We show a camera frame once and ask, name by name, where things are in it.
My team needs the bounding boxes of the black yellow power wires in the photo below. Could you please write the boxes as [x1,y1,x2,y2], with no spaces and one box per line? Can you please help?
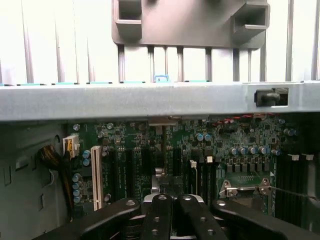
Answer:
[36,134,81,222]

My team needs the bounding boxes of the thin metal locking lever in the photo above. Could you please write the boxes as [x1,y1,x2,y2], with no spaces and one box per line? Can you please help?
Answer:
[271,186,320,201]

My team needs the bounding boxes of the grey parts rack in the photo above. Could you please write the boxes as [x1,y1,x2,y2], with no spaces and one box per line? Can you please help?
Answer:
[111,0,272,52]

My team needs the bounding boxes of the green motherboard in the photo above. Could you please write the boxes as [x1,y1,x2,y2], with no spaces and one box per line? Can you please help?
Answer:
[65,113,315,227]

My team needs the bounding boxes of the open grey PC case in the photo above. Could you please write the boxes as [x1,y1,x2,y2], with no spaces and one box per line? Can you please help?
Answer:
[0,81,320,240]

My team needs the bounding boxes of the white expansion slot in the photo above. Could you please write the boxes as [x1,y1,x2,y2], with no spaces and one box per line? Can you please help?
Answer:
[91,146,104,211]

